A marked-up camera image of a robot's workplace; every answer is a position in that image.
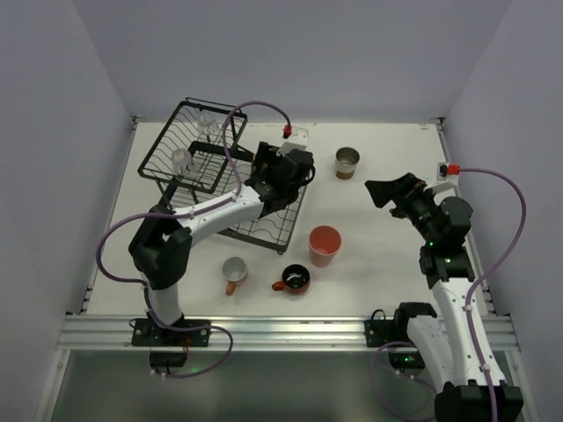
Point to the aluminium mounting rail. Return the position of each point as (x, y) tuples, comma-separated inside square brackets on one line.
[(278, 367)]

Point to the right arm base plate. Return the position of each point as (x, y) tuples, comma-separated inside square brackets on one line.
[(379, 332)]

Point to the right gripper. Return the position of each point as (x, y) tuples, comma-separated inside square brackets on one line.
[(404, 198)]

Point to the left control box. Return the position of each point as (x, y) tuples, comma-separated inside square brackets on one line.
[(165, 361)]

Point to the right control box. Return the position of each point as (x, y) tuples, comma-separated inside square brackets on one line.
[(403, 361)]

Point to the white and brown cup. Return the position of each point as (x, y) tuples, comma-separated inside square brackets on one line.
[(346, 160)]

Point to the clear glass near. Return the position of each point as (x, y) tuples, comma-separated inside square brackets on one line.
[(182, 162)]

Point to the tall pink cup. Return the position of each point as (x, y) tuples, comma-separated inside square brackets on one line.
[(324, 244)]

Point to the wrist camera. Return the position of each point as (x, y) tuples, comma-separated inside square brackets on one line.
[(446, 178), (297, 140)]

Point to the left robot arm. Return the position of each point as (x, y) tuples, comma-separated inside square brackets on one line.
[(161, 246)]

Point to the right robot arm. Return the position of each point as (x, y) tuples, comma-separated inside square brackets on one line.
[(450, 338)]

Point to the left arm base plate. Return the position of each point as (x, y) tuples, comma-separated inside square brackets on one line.
[(193, 333)]

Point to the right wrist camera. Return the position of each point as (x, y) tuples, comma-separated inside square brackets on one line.
[(446, 178)]

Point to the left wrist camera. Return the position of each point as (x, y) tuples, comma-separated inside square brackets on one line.
[(297, 140)]

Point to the red orange mug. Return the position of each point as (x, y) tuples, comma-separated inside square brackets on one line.
[(295, 279)]

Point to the clear glass far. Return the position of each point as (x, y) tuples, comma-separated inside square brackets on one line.
[(207, 124)]

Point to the black wire dish rack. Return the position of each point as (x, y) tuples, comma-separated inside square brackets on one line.
[(221, 162)]

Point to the clear glass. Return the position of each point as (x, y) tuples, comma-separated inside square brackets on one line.
[(182, 162), (207, 124)]

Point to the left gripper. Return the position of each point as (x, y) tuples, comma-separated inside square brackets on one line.
[(262, 164)]

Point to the pink mug white inside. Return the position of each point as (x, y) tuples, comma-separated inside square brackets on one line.
[(234, 271)]

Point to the control box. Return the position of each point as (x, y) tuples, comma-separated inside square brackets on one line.
[(165, 361), (403, 361)]

